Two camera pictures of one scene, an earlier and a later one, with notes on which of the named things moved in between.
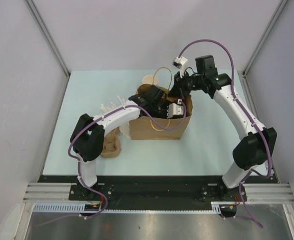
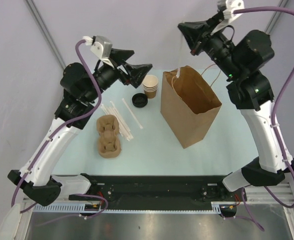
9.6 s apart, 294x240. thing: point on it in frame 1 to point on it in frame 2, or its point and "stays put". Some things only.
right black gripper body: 186,83 to 217,46
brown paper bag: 144,128 to 188,105
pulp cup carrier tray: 112,146 stays put
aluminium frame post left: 52,42 stays put
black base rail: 187,189 stays put
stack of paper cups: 151,79 stays put
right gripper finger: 175,91 to 193,32
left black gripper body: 159,111 to 121,75
